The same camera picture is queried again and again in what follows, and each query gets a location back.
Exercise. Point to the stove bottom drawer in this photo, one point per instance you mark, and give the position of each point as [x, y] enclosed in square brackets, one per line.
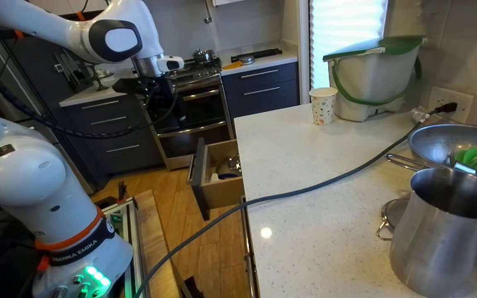
[193, 142]

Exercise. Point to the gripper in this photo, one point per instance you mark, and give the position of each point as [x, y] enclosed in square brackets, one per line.
[163, 89]

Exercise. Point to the tall steel pitcher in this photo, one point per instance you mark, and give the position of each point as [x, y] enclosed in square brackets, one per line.
[441, 244]

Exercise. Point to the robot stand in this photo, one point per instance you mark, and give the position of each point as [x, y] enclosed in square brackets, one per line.
[155, 248]

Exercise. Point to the black tray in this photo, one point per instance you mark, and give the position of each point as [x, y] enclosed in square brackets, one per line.
[263, 54]

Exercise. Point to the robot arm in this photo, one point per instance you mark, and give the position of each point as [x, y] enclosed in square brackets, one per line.
[35, 174]

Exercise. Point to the wooden drawer with dark front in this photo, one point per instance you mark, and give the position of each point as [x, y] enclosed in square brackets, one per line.
[222, 192]

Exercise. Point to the steel pot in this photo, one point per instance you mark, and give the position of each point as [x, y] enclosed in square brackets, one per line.
[203, 56]

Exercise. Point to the window blind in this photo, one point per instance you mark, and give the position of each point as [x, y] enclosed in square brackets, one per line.
[346, 29]

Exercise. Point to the dark blue drawer cabinet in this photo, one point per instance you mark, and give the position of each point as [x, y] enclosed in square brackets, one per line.
[114, 132]
[263, 89]

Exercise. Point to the white wall socket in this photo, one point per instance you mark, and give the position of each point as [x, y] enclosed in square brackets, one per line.
[443, 98]

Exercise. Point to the steel stove with oven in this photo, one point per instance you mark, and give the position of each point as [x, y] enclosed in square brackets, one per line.
[205, 107]

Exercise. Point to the small crumpled packet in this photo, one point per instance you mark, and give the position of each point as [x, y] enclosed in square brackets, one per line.
[419, 114]

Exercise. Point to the large steel bowl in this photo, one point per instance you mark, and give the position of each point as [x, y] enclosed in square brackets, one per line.
[433, 142]

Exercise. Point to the white bin with green lid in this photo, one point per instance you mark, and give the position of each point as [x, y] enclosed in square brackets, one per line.
[371, 78]

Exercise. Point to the wall knife rack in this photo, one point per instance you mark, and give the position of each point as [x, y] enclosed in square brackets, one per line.
[71, 68]

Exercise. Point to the oven door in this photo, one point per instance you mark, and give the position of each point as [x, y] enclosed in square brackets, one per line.
[199, 109]

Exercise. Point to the speckled paper cup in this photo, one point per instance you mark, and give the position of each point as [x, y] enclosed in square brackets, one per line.
[324, 106]

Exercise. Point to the yellow spatula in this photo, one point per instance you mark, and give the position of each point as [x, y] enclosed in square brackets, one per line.
[232, 65]

